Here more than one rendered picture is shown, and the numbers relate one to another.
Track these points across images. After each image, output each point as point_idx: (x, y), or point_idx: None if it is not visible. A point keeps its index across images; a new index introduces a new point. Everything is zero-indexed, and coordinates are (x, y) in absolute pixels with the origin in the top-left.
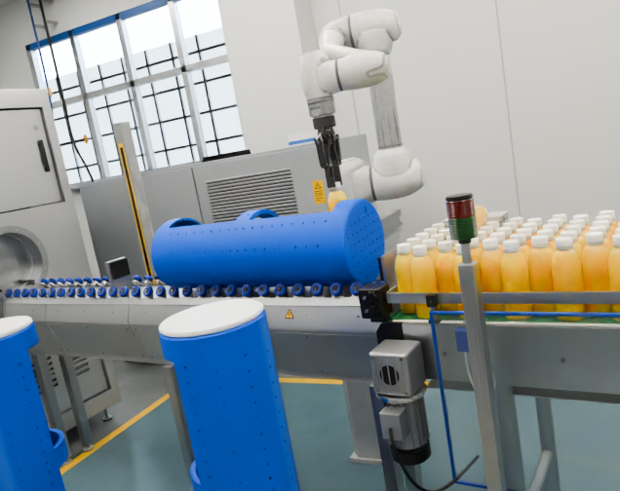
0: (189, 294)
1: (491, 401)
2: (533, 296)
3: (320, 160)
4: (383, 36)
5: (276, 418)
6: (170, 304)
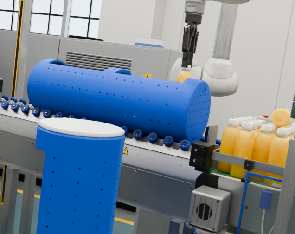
0: (48, 117)
1: None
2: None
3: (183, 44)
4: None
5: (109, 220)
6: (30, 120)
